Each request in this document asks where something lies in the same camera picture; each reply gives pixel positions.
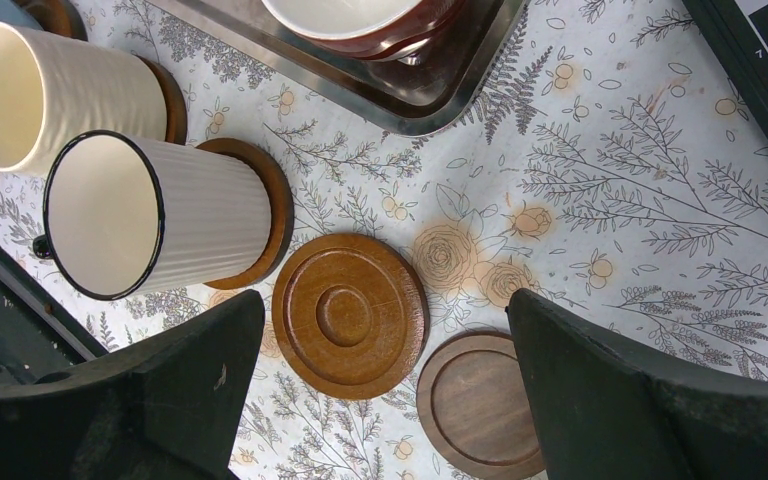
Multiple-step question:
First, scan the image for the brown wooden coaster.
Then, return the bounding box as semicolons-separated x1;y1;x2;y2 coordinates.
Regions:
138;56;188;145
272;233;430;400
196;138;295;290
13;0;88;41

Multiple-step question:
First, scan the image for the floral tablecloth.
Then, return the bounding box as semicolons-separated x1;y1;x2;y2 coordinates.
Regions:
0;0;768;480

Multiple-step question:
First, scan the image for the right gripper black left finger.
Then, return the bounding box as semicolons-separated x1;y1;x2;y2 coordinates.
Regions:
0;290;265;479

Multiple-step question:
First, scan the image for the white cup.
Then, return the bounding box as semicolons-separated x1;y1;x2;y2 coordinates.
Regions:
262;0;464;61

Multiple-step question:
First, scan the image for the dark walnut round coaster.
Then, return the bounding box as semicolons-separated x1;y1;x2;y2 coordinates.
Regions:
416;332;545;479

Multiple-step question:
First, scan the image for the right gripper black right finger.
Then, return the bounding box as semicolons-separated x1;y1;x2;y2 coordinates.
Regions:
507;289;768;479

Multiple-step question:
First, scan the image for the white ribbed mug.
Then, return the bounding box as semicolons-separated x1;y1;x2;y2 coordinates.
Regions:
32;130;272;301

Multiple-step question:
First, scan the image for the metal serving tray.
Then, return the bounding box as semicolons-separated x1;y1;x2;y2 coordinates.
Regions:
155;1;527;137

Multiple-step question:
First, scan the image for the cream yellow mug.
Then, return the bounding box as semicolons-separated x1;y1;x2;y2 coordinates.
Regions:
0;22;168;176

